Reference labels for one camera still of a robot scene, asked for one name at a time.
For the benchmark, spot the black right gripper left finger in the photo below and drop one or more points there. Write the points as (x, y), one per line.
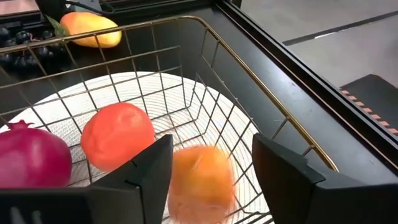
(124, 199)

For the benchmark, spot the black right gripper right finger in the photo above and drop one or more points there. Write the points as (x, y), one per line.
(311, 199)

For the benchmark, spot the orange-red tomato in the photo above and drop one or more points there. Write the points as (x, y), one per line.
(118, 137)

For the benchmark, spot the round orange fruit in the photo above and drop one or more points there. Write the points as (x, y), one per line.
(202, 183)

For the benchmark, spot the yellow mango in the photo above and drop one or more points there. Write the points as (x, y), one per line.
(87, 23)

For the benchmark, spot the black grape bunch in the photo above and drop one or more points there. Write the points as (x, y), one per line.
(21, 37)

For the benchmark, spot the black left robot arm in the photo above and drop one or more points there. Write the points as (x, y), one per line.
(51, 7)

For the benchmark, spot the white round plate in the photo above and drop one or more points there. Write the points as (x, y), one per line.
(146, 84)

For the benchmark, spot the black hazard-striped floor mat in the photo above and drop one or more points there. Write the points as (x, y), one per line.
(379, 93)

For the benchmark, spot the black aluminium table frame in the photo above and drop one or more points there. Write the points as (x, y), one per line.
(311, 77)

